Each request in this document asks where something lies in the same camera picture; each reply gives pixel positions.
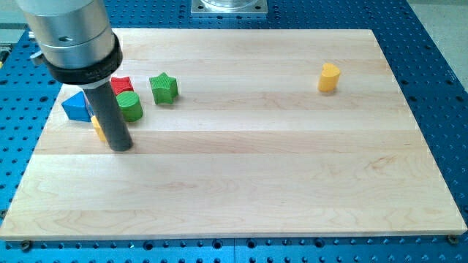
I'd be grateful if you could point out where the blue triangle block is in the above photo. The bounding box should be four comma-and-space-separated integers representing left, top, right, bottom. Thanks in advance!
61, 91, 91, 122

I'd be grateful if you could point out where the red star block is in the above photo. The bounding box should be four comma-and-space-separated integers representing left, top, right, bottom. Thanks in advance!
110, 77, 134, 96

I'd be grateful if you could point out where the yellow heart block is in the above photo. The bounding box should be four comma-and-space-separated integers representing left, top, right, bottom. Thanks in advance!
317, 63, 341, 92

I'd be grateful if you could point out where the green cylinder block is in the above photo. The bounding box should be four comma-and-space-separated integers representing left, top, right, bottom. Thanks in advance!
116, 91, 143, 122

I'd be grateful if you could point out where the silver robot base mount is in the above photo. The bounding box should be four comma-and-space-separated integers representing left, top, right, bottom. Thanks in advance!
191, 0, 268, 15

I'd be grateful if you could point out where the green star block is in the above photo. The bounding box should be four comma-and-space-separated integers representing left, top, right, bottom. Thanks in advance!
149, 72, 178, 104

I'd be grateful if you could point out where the yellow block behind rod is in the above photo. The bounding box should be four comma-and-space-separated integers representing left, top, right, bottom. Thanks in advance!
91, 115, 107, 142

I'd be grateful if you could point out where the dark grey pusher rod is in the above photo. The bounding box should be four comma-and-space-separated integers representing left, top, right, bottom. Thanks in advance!
81, 80, 133, 152

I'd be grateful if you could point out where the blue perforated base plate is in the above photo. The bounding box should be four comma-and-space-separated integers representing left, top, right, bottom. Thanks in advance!
1, 1, 467, 262

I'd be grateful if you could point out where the light wooden board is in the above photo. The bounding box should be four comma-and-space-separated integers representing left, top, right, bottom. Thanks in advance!
1, 28, 467, 240

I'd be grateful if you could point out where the silver robot arm cylinder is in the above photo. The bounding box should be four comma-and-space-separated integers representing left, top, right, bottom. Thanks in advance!
17, 0, 123, 89

